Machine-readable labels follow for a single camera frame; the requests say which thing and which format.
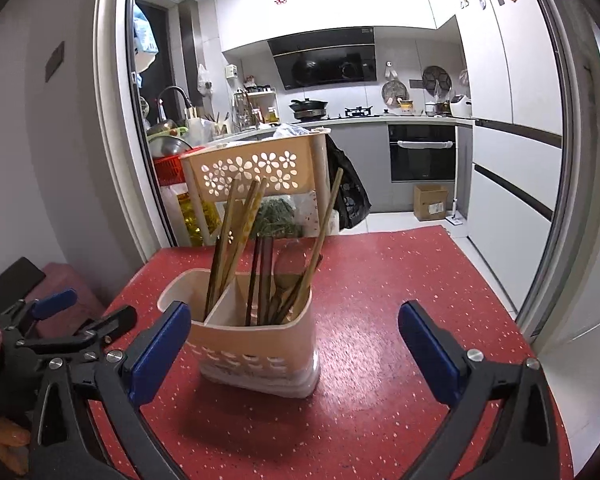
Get pink plastic stool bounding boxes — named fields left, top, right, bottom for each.
left=26, top=262, right=105, bottom=338

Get brown wooden chopstick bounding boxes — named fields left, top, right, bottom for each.
left=204, top=174, right=238, bottom=320

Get black built-in oven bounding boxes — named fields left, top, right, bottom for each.
left=388, top=124, right=456, bottom=182

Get black plastic bag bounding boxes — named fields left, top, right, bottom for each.
left=325, top=134, right=372, bottom=231

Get cardboard box on floor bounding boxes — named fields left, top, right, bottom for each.
left=414, top=184, right=449, bottom=221

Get beige flower cutout chair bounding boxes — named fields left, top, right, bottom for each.
left=181, top=129, right=339, bottom=246

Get chopstick with blue striped tip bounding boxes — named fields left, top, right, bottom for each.
left=276, top=168, right=343, bottom=323

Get steel bowl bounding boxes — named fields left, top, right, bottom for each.
left=147, top=133, right=193, bottom=158

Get right hand orange glove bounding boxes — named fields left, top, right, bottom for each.
left=0, top=417, right=31, bottom=476

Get beige plastic utensil holder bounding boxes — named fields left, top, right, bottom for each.
left=158, top=269, right=321, bottom=399

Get yellow oil bottle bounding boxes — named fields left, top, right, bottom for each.
left=176, top=185, right=221, bottom=248

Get black wok on stove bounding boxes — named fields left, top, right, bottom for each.
left=289, top=99, right=328, bottom=122

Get dark chopstick in holder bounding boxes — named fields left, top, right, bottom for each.
left=258, top=236, right=274, bottom=325

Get black range hood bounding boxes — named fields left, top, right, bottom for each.
left=268, top=26, right=377, bottom=90

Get white refrigerator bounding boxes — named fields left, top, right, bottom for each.
left=429, top=0, right=564, bottom=309

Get white rice cooker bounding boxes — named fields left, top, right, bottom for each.
left=450, top=94, right=472, bottom=119

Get green vegetables in bag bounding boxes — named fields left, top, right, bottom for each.
left=250, top=197, right=302, bottom=238

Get red plastic basket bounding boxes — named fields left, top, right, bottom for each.
left=152, top=146, right=201, bottom=186

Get bamboo chopstick in holder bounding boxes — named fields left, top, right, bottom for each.
left=225, top=177, right=268, bottom=283

